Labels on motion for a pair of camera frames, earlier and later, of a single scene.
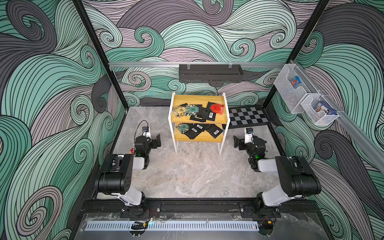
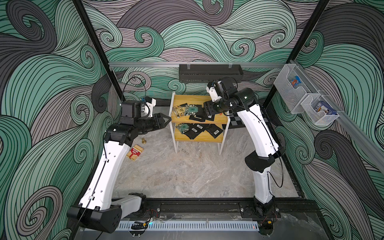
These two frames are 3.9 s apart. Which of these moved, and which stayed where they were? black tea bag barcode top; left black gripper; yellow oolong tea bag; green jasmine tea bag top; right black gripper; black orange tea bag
Moved: right black gripper; left black gripper
Stayed: yellow oolong tea bag; green jasmine tea bag top; black tea bag barcode top; black orange tea bag
